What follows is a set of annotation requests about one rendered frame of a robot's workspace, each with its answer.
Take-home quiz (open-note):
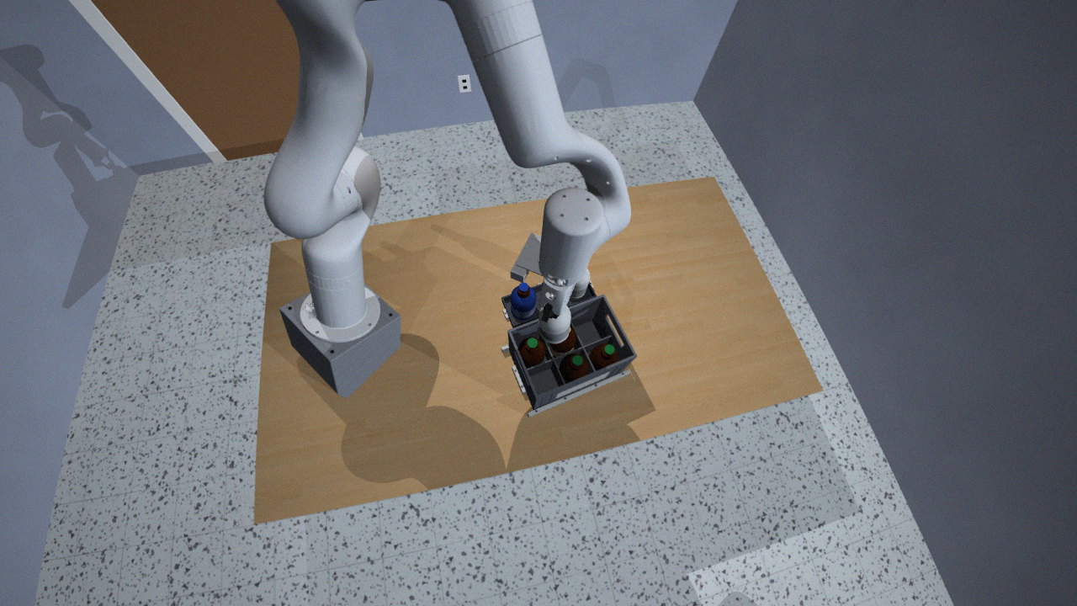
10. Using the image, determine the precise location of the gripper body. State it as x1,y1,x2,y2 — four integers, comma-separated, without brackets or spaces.
539,277,576,316

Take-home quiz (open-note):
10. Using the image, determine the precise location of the blue bottle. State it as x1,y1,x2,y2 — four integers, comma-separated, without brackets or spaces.
510,283,536,320

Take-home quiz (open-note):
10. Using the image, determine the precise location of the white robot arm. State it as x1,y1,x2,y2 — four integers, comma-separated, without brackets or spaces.
263,0,631,343

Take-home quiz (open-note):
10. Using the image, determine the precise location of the white bottle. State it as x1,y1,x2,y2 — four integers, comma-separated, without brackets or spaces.
539,306,571,344
570,269,591,300

